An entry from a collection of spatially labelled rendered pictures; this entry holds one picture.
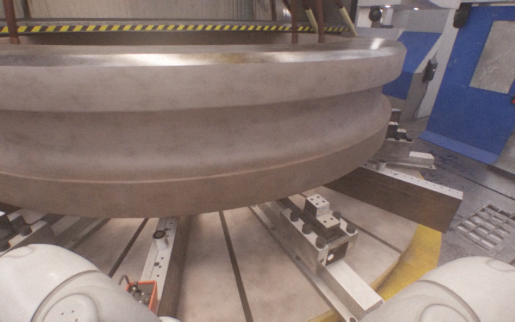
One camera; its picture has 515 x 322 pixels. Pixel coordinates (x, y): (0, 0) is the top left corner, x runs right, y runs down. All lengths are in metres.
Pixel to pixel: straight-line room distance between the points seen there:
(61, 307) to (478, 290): 0.59
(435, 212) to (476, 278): 2.18
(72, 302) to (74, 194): 1.39
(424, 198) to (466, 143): 3.11
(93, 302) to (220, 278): 1.60
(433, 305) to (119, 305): 0.43
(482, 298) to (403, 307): 0.13
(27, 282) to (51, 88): 1.13
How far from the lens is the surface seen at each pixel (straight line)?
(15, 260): 0.60
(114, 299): 0.45
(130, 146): 1.64
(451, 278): 0.54
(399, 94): 6.62
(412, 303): 0.45
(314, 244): 1.73
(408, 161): 3.77
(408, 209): 2.75
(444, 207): 2.69
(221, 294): 1.92
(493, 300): 0.54
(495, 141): 5.52
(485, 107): 5.50
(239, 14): 4.80
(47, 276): 0.53
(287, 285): 1.96
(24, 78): 1.63
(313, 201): 1.79
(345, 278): 1.89
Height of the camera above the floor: 1.90
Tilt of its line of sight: 28 degrees down
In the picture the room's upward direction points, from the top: 1 degrees clockwise
